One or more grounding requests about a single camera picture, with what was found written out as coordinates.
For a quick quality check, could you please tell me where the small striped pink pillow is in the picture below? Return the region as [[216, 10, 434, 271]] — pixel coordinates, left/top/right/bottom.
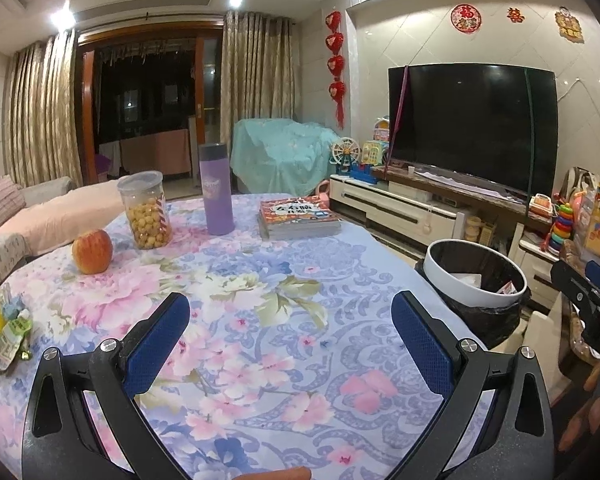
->
[[0, 175, 27, 233]]

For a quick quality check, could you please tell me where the teal dust cover cloth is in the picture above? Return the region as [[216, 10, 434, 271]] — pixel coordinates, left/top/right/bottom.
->
[[230, 117, 342, 196]]

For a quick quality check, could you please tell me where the pink ribbon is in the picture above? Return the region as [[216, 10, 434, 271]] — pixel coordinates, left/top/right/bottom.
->
[[387, 66, 411, 161]]

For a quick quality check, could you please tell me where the red heart hanging decoration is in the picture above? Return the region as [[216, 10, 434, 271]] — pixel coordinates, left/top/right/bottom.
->
[[325, 10, 347, 128]]

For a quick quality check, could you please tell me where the rainbow stacking ring toy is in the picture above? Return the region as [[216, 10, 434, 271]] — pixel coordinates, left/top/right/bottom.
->
[[542, 200, 573, 253]]

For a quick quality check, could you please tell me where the gold figure wall sticker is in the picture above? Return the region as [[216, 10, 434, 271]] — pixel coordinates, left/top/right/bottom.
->
[[554, 6, 584, 43]]

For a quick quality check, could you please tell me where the wooden sliding door frame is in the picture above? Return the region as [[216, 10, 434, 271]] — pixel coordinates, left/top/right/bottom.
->
[[75, 25, 226, 186]]

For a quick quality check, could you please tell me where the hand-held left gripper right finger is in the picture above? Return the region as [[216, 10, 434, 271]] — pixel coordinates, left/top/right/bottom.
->
[[386, 290, 555, 480]]

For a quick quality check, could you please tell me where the round red wall sticker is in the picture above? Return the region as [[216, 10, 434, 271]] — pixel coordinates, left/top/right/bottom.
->
[[450, 3, 480, 32]]

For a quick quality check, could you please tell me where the white plastic stool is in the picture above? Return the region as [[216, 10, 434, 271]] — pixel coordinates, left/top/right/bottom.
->
[[522, 292, 566, 396]]

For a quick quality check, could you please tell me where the ferris wheel toy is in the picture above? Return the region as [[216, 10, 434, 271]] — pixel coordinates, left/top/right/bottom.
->
[[331, 137, 363, 177]]

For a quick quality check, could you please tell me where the grey sofa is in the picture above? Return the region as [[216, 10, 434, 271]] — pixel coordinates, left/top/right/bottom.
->
[[0, 175, 126, 291]]

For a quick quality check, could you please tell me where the red apple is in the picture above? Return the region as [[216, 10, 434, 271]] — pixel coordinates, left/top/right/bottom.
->
[[71, 229, 114, 275]]

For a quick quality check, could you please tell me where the floral tablecloth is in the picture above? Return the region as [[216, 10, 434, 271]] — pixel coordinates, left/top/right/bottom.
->
[[0, 192, 501, 480]]

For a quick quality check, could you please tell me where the clear popcorn jar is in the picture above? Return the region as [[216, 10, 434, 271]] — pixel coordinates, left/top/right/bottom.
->
[[117, 171, 173, 251]]

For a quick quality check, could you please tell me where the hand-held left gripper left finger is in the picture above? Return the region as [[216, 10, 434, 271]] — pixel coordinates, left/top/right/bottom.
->
[[21, 292, 190, 480]]

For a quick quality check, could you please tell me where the light blue crumpled wrapper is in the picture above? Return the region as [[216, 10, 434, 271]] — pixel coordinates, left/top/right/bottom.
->
[[0, 296, 23, 322]]

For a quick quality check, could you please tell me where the pink hanging sheet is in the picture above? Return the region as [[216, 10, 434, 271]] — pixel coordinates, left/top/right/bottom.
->
[[120, 129, 192, 177]]

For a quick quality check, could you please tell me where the pink sofa blanket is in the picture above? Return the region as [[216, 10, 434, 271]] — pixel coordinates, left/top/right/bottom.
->
[[0, 192, 126, 256]]

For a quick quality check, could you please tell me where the stack of books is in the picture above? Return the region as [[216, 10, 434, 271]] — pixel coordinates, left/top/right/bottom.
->
[[258, 199, 342, 226]]

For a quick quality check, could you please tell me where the floral sofa cover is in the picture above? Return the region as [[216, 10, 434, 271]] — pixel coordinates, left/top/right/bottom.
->
[[0, 232, 33, 291]]

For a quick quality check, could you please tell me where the person's right hand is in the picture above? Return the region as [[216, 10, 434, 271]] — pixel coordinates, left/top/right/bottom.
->
[[558, 360, 600, 454]]

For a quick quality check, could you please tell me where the gold curtain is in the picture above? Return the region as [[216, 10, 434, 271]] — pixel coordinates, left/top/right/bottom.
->
[[220, 10, 301, 196], [2, 30, 83, 188]]

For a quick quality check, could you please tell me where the green and white wrapper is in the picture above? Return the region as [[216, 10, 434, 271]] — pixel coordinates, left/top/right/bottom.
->
[[0, 310, 33, 373]]

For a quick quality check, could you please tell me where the black flat television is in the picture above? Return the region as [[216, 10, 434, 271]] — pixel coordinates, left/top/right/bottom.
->
[[387, 64, 559, 198]]

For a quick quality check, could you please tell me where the white bin with black bag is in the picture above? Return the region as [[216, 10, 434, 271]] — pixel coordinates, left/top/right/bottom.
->
[[414, 239, 531, 351]]

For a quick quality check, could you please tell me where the orange toy phone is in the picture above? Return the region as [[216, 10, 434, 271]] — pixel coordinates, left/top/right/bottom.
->
[[528, 194, 554, 219]]

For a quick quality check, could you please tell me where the purple thermos bottle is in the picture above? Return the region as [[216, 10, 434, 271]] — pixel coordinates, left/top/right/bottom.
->
[[198, 143, 234, 236]]

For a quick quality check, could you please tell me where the colourful toy house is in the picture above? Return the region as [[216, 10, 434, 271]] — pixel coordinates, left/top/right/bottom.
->
[[362, 117, 391, 166]]

